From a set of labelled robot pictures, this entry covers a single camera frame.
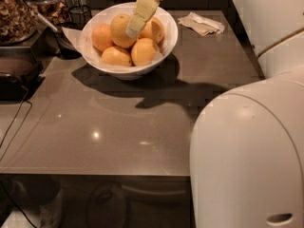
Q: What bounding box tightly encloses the metal serving spoon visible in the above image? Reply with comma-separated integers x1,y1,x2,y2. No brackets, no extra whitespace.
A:
21,0,62,33

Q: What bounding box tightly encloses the orange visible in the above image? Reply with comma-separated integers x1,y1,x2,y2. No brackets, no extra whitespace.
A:
131,38,160,67
92,23,114,51
110,13,137,48
101,47,132,67
140,16,164,44

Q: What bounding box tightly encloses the large glass snack jar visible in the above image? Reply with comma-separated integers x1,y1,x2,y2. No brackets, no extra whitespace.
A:
0,0,37,46

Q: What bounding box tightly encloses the crumpled paper napkin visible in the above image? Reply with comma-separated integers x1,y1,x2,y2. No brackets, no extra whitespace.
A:
178,12,225,36

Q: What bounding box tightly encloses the dark round pot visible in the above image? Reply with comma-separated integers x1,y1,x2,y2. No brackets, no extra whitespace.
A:
54,22,81,60

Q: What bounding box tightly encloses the small glass snack jar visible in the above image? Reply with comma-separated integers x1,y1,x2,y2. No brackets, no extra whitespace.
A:
26,0,70,25

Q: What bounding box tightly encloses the black power cable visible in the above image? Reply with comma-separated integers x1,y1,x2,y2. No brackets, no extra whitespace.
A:
0,85,34,163

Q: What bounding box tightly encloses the black wire cup holder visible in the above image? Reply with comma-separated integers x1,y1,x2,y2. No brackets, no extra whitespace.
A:
68,5,92,29

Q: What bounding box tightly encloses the white ceramic bowl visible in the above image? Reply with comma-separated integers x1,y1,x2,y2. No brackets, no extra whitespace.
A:
78,1,179,81

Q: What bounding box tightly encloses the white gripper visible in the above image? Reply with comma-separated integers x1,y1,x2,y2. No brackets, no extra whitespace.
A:
125,0,162,38

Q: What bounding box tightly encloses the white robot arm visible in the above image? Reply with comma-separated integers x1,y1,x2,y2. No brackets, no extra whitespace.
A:
190,0,304,228

